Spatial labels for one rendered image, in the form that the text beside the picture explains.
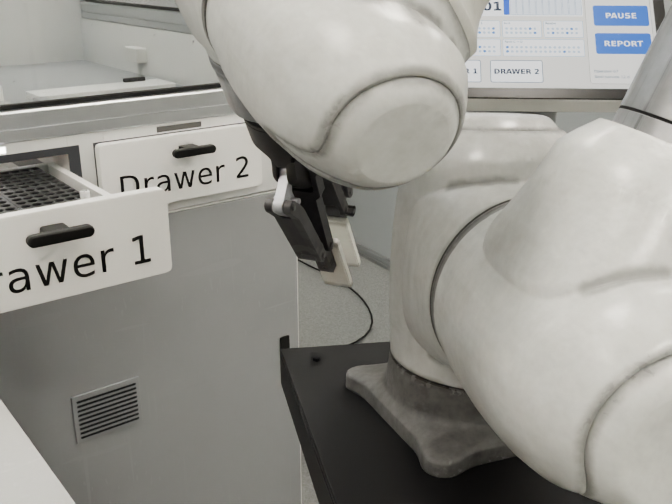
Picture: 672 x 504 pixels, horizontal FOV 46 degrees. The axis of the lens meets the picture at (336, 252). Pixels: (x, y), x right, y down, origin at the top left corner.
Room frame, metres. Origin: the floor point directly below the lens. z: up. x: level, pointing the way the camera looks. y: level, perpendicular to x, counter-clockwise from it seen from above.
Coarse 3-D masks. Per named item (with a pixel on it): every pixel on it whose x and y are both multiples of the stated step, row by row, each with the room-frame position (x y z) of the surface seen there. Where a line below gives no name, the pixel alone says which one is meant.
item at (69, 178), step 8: (8, 168) 1.18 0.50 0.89; (16, 168) 1.18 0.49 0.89; (24, 168) 1.19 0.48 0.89; (40, 168) 1.20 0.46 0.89; (48, 168) 1.21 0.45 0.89; (56, 168) 1.18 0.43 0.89; (64, 168) 1.18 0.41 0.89; (56, 176) 1.18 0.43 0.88; (64, 176) 1.15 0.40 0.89; (72, 176) 1.13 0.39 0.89; (72, 184) 1.13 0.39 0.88; (80, 184) 1.10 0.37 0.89; (88, 184) 1.09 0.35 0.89; (96, 192) 1.05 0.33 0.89; (104, 192) 1.05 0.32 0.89
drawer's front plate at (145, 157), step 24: (120, 144) 1.21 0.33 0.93; (144, 144) 1.23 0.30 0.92; (168, 144) 1.25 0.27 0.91; (216, 144) 1.31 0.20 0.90; (240, 144) 1.34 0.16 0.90; (120, 168) 1.20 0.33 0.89; (144, 168) 1.23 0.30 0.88; (168, 168) 1.25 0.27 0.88; (192, 168) 1.28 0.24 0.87; (240, 168) 1.33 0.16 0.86; (120, 192) 1.20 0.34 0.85; (168, 192) 1.25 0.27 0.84; (192, 192) 1.28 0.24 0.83; (216, 192) 1.30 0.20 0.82
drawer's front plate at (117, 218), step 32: (128, 192) 0.93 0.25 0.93; (160, 192) 0.94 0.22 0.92; (0, 224) 0.83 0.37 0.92; (32, 224) 0.85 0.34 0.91; (96, 224) 0.89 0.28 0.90; (128, 224) 0.92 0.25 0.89; (160, 224) 0.94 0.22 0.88; (0, 256) 0.82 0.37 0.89; (32, 256) 0.84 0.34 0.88; (64, 256) 0.87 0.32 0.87; (96, 256) 0.89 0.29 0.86; (128, 256) 0.91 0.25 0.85; (160, 256) 0.94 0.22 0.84; (0, 288) 0.82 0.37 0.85; (32, 288) 0.84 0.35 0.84; (64, 288) 0.86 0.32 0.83; (96, 288) 0.89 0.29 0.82
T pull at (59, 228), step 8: (56, 224) 0.86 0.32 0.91; (64, 224) 0.86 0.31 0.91; (88, 224) 0.85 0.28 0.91; (40, 232) 0.85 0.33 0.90; (48, 232) 0.83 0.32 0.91; (56, 232) 0.83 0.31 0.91; (64, 232) 0.83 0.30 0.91; (72, 232) 0.84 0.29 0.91; (80, 232) 0.84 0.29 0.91; (88, 232) 0.85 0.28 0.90; (32, 240) 0.81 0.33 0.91; (40, 240) 0.82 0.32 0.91; (48, 240) 0.82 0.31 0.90; (56, 240) 0.83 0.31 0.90; (64, 240) 0.83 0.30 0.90
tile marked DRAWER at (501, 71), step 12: (492, 60) 1.47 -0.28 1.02; (504, 60) 1.47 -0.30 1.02; (516, 60) 1.47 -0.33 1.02; (528, 60) 1.47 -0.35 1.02; (540, 60) 1.47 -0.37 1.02; (492, 72) 1.45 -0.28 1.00; (504, 72) 1.45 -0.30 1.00; (516, 72) 1.45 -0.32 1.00; (528, 72) 1.45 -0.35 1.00; (540, 72) 1.45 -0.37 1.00
